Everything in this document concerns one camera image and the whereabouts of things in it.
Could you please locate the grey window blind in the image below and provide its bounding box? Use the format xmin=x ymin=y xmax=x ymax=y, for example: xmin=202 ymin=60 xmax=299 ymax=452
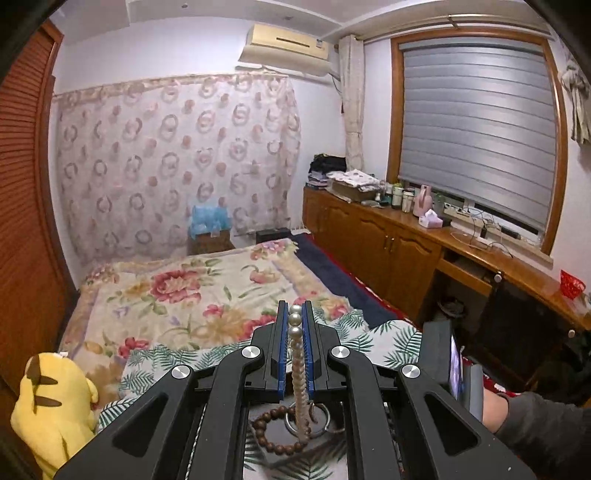
xmin=398 ymin=33 xmax=557 ymax=234

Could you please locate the small wooden box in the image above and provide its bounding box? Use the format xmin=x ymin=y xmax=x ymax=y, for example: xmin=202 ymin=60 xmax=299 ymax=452
xmin=189 ymin=228 xmax=232 ymax=256

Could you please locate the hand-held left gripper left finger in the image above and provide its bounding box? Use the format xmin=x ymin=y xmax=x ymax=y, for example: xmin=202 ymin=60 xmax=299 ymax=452
xmin=53 ymin=300 xmax=289 ymax=480

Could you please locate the person's right forearm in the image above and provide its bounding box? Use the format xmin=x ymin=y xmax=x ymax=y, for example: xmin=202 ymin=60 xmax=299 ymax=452
xmin=482 ymin=391 xmax=591 ymax=464

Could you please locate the pink kettle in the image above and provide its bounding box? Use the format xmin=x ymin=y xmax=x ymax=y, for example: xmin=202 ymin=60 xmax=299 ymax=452
xmin=413 ymin=185 xmax=435 ymax=217

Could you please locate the wooden wardrobe door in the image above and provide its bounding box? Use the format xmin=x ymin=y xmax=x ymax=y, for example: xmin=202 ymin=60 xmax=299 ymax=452
xmin=0 ymin=21 xmax=77 ymax=402

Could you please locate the brown wooden bead bracelet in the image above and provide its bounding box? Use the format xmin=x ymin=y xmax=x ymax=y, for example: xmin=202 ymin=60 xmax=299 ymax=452
xmin=249 ymin=406 xmax=315 ymax=457

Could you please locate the wooden window frame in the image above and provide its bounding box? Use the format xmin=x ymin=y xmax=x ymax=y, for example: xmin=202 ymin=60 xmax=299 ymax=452
xmin=387 ymin=28 xmax=570 ymax=257

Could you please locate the navy blue blanket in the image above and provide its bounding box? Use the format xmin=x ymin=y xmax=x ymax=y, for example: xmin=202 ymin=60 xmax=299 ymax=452
xmin=292 ymin=234 xmax=419 ymax=329

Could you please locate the black box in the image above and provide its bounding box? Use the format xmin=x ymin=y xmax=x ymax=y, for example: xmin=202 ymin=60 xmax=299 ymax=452
xmin=255 ymin=228 xmax=291 ymax=244

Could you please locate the white power strip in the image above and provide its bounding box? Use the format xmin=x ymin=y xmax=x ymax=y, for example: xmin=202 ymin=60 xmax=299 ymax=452
xmin=443 ymin=207 xmax=502 ymax=232

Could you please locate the white lace curtain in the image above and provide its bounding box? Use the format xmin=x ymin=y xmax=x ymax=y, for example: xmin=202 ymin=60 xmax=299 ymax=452
xmin=338 ymin=34 xmax=366 ymax=172

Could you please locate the yellow plush toy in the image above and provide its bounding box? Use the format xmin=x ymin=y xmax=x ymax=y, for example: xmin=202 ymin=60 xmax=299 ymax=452
xmin=10 ymin=352 xmax=101 ymax=480

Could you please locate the long wooden cabinet desk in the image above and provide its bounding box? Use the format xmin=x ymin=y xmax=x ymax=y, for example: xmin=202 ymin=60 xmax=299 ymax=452
xmin=302 ymin=185 xmax=591 ymax=388

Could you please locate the patterned lace wall cloth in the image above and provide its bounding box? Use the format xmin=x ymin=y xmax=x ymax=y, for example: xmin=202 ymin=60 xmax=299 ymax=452
xmin=53 ymin=74 xmax=302 ymax=268

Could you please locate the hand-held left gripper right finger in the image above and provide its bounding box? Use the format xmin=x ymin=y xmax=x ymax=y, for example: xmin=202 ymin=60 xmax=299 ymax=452
xmin=304 ymin=300 xmax=539 ymax=480

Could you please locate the red mesh basket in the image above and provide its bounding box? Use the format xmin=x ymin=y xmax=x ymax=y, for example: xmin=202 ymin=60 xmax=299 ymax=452
xmin=560 ymin=270 xmax=587 ymax=301

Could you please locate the floral blanket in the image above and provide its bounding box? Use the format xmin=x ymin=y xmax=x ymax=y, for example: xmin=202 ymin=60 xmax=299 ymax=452
xmin=59 ymin=239 xmax=370 ymax=407

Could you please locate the pile of folded clothes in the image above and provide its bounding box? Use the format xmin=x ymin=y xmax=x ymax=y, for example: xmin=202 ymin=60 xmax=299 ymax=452
xmin=307 ymin=154 xmax=348 ymax=189

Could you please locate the black chair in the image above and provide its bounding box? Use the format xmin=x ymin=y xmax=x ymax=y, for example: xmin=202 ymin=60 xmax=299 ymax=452
xmin=466 ymin=272 xmax=578 ymax=391

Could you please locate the white air conditioner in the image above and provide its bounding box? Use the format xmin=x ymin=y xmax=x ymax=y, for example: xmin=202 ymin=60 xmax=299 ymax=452
xmin=238 ymin=24 xmax=340 ymax=77

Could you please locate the white pearl necklace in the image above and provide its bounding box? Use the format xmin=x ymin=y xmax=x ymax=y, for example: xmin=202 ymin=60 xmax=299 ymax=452
xmin=287 ymin=304 xmax=313 ymax=440

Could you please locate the blue plastic bag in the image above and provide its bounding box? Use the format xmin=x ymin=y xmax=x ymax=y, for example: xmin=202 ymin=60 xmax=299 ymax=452
xmin=188 ymin=199 xmax=232 ymax=240

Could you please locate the hanging pale cloth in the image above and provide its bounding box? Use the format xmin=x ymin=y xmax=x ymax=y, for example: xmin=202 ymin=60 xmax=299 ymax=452
xmin=561 ymin=60 xmax=591 ymax=146

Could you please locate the cardboard box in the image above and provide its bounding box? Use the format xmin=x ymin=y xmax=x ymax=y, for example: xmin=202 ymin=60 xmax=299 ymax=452
xmin=327 ymin=178 xmax=386 ymax=204

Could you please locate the leaf print bed sheet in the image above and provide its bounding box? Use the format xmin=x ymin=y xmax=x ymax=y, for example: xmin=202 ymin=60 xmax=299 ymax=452
xmin=97 ymin=310 xmax=428 ymax=480

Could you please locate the silver metal bangle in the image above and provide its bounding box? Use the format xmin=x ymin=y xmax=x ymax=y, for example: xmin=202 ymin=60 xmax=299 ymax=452
xmin=284 ymin=402 xmax=327 ymax=435
xmin=318 ymin=404 xmax=348 ymax=435

